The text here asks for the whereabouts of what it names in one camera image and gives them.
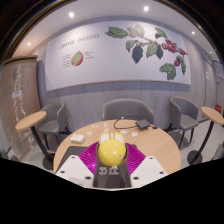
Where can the round wooden side table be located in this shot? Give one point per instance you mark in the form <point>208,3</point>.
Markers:
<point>30,120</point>
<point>213,115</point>

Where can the grey upholstered chair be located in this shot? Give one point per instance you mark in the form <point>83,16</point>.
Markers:
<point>128,108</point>
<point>53,125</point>
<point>183,111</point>

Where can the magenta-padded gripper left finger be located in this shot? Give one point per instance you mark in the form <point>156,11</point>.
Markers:
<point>71,166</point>

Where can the black mouse pad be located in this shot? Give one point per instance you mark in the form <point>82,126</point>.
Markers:
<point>111,176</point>

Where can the small white box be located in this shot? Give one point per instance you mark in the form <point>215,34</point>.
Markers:
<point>77,138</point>

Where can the yellow computer mouse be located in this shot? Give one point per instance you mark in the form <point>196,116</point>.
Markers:
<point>112,151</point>

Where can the small black box device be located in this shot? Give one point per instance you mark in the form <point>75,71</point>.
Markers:
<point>143,124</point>

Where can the white coffee plant wall mural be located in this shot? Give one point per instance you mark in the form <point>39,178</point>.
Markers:
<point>106,56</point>

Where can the ceiling spot lights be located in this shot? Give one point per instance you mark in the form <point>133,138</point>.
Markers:
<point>71,14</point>

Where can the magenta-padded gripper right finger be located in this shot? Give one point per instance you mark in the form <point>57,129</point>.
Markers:
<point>150,168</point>

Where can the small white packet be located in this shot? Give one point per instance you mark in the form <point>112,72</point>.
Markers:
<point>94,125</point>
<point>134,134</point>
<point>105,130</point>
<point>124,131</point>

